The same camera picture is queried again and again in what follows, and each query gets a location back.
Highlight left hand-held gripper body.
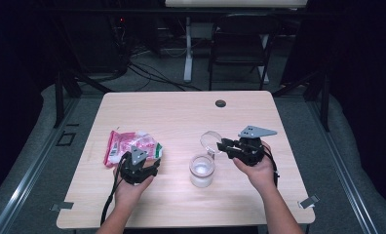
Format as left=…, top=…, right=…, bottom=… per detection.
left=119, top=145, right=150, bottom=186

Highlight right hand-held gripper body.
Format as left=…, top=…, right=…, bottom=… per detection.
left=233, top=125, right=278, bottom=168

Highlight clear glass jar lid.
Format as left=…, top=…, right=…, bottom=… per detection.
left=200, top=130, right=224, bottom=160

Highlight pink and white plastic bag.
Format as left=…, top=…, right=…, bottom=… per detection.
left=103, top=130, right=164, bottom=169

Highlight clear glass jar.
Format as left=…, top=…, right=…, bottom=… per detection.
left=189, top=153, right=216, bottom=188

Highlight person's left hand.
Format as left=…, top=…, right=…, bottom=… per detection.
left=113, top=165, right=155, bottom=208

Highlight person's right hand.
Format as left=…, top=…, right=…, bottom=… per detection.
left=232, top=140, right=278, bottom=196

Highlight grey table clip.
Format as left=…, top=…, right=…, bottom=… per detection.
left=50, top=201, right=75, bottom=213
left=297, top=194, right=321, bottom=210

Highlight black metal stand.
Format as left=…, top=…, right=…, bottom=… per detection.
left=272, top=69, right=331, bottom=133
left=53, top=69, right=114, bottom=129

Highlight black chair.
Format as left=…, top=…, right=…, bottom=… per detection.
left=208, top=13, right=282, bottom=92

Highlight grey box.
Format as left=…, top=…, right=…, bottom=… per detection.
left=190, top=22, right=214, bottom=40

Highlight dark computer tower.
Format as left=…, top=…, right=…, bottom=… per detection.
left=80, top=13, right=128, bottom=74

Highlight white desk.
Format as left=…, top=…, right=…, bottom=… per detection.
left=164, top=0, right=308, bottom=85

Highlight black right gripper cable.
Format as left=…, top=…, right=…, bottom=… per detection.
left=262, top=151, right=280, bottom=188

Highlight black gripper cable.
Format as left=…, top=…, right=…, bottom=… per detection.
left=99, top=151, right=131, bottom=226
left=262, top=151, right=280, bottom=188

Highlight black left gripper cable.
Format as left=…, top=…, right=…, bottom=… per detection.
left=99, top=151, right=131, bottom=226

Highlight black floor cables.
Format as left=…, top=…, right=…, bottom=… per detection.
left=127, top=61, right=203, bottom=93

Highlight aluminium floor rail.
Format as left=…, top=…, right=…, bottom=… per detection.
left=0, top=97, right=80, bottom=234
left=306, top=100, right=379, bottom=234

